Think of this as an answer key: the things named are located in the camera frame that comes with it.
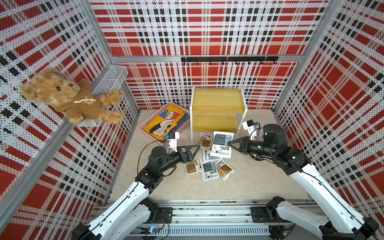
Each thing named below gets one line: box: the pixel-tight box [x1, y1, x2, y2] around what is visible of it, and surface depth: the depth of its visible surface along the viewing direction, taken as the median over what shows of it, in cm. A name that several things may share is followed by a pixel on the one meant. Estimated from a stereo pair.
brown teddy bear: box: [21, 68, 124, 125], surface depth 54 cm
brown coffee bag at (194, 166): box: [183, 158, 203, 176], surface depth 90 cm
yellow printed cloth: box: [143, 104, 186, 140], surface depth 107 cm
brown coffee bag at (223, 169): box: [215, 159, 235, 181], surface depth 88 cm
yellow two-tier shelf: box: [190, 86, 248, 144], surface depth 83 cm
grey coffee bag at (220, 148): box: [210, 131, 234, 159], surface depth 67 cm
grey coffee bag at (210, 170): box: [202, 159, 220, 182], surface depth 89 cm
